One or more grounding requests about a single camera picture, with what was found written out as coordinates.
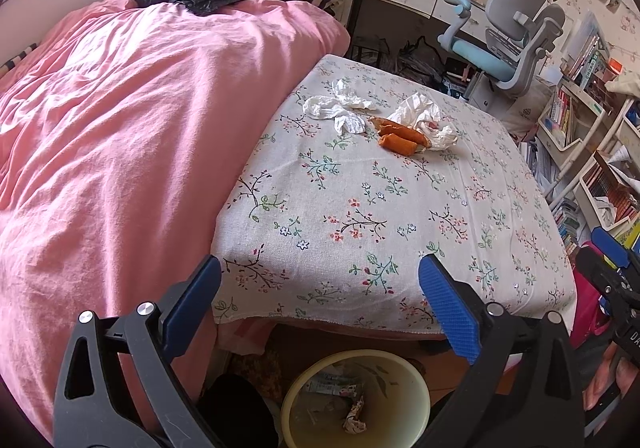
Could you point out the small crumpled white tissue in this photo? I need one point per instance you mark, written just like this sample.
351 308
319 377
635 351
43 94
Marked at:
350 95

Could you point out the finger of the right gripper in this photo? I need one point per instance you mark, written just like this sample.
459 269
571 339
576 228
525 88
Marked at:
612 249
618 287

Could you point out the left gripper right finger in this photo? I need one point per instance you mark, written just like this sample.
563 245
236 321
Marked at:
522 387

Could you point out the grey and blue desk chair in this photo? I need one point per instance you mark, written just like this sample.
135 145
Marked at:
520 33

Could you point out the cream plastic trash bin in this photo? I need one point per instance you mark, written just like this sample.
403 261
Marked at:
397 403

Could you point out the large crumpled white tissue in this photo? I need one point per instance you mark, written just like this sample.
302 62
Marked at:
420 112

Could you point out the long orange peel piece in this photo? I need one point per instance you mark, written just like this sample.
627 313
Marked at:
388 127

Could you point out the black bags under desk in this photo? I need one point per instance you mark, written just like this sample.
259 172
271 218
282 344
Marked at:
419 62

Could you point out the blue green milk carton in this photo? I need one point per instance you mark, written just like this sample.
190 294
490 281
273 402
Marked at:
324 383

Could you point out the person's right hand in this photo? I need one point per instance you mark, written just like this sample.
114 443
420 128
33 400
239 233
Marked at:
622 372

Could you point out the white floral bed sheet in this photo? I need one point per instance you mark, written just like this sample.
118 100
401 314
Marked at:
331 228

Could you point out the white bookshelf with books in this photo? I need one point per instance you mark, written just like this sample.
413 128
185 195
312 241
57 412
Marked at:
585 150

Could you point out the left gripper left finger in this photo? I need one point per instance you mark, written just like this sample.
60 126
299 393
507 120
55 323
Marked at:
93 405

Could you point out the pink duvet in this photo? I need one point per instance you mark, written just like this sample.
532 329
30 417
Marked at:
122 135

